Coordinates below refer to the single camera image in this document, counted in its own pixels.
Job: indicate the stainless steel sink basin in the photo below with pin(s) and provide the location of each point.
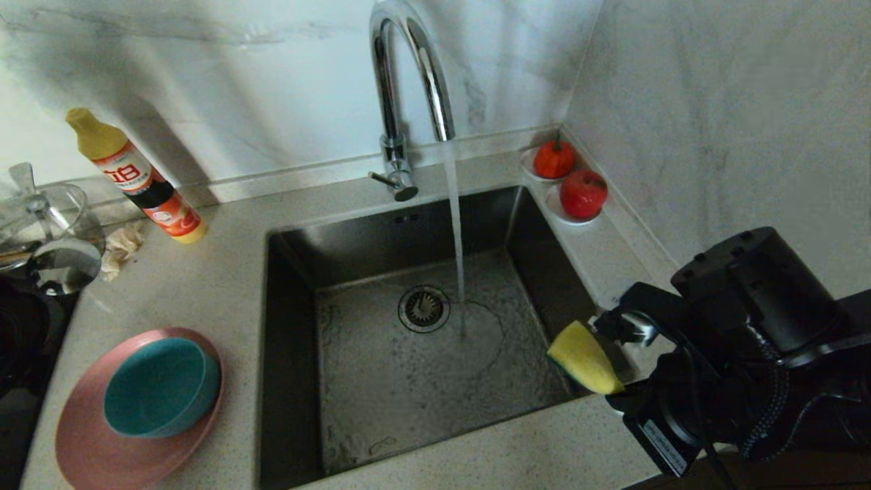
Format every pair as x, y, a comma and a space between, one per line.
408, 408

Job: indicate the chrome gooseneck faucet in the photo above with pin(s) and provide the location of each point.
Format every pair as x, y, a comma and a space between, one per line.
392, 102

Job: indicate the clear running water stream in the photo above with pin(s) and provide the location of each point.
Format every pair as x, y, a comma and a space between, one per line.
454, 204

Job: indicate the crumpled beige tissue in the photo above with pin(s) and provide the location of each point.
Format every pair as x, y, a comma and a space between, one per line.
122, 248

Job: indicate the black stove top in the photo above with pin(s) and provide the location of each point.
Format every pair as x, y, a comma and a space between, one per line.
27, 354

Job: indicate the yellow capped dish soap bottle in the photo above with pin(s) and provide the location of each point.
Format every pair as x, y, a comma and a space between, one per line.
143, 182

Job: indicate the pink plate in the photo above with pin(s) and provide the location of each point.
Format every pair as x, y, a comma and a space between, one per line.
85, 463

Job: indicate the teal bowl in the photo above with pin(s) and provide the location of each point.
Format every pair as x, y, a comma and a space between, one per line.
160, 388

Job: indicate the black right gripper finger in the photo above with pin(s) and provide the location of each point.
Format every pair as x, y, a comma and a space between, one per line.
633, 401
626, 330

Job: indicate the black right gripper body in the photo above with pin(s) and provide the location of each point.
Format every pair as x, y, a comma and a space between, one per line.
762, 292

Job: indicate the metal spoon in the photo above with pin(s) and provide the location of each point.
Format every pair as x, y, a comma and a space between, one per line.
68, 267

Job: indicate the red apple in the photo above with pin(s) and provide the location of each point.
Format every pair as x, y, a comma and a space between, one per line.
583, 194

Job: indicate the brown wooden stick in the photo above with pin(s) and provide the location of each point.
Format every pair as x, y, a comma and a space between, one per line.
13, 258

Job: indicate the round metal drain strainer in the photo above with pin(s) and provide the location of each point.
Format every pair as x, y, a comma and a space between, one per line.
423, 308

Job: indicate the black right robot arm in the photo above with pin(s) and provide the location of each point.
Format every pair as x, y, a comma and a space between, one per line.
847, 395

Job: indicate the yellow green sponge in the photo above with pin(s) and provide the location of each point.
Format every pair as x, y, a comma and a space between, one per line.
585, 361

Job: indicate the clear glass bowl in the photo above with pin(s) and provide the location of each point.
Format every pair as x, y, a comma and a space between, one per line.
76, 204

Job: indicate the small white dish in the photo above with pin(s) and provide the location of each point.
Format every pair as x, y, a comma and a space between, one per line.
527, 167
552, 204

